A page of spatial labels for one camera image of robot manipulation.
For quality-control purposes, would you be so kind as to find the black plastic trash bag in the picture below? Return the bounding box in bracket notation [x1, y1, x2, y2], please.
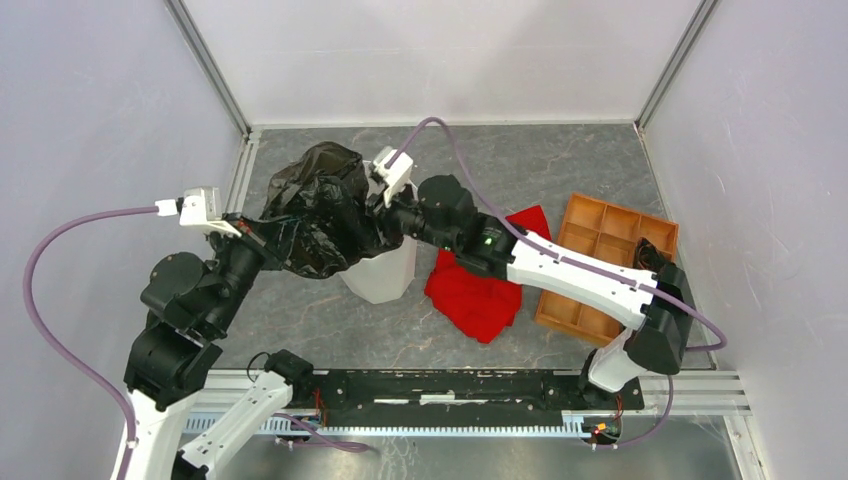
[259, 141, 402, 279]

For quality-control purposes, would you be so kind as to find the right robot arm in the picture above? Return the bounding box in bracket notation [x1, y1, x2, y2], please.
[370, 175, 693, 408]

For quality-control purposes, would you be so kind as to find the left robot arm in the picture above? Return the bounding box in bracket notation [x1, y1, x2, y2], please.
[115, 214, 314, 479]

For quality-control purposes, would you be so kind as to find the white octagonal trash bin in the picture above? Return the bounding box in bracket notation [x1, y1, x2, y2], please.
[337, 158, 420, 305]

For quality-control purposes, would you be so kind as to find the red cloth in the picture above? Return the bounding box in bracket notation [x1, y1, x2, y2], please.
[423, 205, 552, 345]

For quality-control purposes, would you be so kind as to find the orange compartment tray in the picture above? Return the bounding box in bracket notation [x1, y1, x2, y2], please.
[535, 193, 679, 346]

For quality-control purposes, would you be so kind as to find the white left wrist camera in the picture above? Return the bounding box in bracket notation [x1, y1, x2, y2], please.
[154, 186, 242, 239]

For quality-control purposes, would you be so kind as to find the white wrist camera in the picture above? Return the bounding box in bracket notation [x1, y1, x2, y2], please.
[154, 186, 242, 239]
[366, 147, 414, 207]

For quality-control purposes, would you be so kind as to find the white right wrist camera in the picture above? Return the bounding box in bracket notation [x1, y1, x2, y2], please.
[366, 147, 414, 207]

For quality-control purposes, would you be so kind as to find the white toothed cable strip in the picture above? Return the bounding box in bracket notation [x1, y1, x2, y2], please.
[256, 414, 610, 440]

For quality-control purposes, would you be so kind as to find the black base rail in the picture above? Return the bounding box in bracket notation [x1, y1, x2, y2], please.
[251, 349, 645, 429]

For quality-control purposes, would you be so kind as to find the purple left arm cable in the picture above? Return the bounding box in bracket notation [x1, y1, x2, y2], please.
[23, 205, 162, 480]

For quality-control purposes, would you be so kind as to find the black cable bundle in tray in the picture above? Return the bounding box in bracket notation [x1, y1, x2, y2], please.
[632, 237, 678, 274]

